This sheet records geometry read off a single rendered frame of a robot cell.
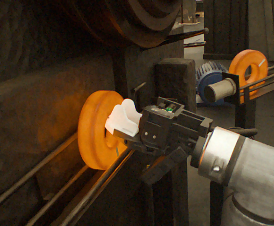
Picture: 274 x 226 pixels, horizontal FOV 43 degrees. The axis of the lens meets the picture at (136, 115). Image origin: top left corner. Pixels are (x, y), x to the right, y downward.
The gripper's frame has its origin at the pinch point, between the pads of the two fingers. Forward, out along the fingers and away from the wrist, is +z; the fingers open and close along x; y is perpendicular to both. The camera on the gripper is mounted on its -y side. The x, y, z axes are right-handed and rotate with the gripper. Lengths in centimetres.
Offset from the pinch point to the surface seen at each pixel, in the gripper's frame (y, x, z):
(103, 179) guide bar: -5.8, 9.0, -5.9
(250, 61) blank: 3, -65, -17
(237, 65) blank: 1, -60, -14
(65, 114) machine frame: 1.1, 4.8, 5.9
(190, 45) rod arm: 12.7, -24.6, -6.7
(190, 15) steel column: -126, -867, 232
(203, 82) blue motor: -61, -212, 24
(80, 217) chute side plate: -7.3, 17.5, -7.0
